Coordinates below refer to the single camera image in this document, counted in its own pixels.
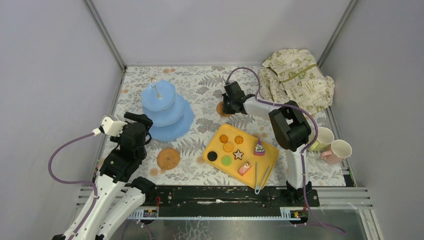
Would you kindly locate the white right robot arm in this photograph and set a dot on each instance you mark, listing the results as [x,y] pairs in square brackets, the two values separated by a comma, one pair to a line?
[290,128]

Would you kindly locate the pink paper cup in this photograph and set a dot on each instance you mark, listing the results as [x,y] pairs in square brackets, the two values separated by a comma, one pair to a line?
[336,152]

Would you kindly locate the orange flower cookie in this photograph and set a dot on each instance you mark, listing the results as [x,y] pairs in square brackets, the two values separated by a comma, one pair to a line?
[239,140]

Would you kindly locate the purple cake slice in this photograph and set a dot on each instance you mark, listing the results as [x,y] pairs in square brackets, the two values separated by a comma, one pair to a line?
[259,149]

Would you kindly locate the black round cookie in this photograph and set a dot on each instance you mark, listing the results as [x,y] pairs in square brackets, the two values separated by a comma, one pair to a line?
[212,156]

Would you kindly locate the blue three-tier cake stand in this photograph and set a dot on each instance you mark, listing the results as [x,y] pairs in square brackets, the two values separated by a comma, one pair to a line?
[170,112]

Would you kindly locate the star shaped cookie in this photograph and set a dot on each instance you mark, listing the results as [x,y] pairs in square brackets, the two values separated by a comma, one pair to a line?
[238,155]

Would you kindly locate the green round macaron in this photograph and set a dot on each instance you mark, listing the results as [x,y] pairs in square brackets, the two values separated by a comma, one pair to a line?
[226,161]

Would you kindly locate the woven rattan coaster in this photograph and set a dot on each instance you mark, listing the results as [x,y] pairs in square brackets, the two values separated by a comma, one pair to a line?
[168,158]
[220,110]

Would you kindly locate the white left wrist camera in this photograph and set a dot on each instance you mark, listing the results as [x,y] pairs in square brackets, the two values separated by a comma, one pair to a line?
[110,127]

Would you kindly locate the orange waffle cookie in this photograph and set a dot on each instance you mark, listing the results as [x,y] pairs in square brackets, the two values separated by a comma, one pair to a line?
[228,147]

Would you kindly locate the light blue tongs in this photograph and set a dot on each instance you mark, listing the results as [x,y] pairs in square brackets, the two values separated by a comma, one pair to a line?
[260,180]

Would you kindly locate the yellow serving tray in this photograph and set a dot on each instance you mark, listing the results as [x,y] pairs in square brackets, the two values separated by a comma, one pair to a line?
[270,158]

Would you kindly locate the orange round cookie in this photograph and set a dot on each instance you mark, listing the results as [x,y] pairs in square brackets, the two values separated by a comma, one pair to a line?
[223,138]

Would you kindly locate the green paper cup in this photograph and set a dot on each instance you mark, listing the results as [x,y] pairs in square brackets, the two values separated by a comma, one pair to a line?
[324,138]

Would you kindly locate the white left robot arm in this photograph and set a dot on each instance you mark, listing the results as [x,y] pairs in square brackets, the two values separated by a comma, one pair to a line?
[98,220]

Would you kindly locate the printed cloth bag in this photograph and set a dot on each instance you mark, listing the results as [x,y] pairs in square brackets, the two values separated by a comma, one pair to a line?
[294,75]

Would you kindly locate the pink cake slice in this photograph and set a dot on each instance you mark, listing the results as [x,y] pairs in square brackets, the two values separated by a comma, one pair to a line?
[244,168]

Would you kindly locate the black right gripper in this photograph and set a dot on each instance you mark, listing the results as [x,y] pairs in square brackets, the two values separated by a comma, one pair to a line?
[226,110]

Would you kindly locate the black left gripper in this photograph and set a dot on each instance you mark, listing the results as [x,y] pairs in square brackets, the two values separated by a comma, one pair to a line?
[140,120]

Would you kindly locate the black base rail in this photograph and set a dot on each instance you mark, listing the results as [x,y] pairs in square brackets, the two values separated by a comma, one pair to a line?
[269,196]

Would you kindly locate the floral tablecloth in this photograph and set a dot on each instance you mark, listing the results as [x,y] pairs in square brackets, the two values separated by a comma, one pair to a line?
[202,87]

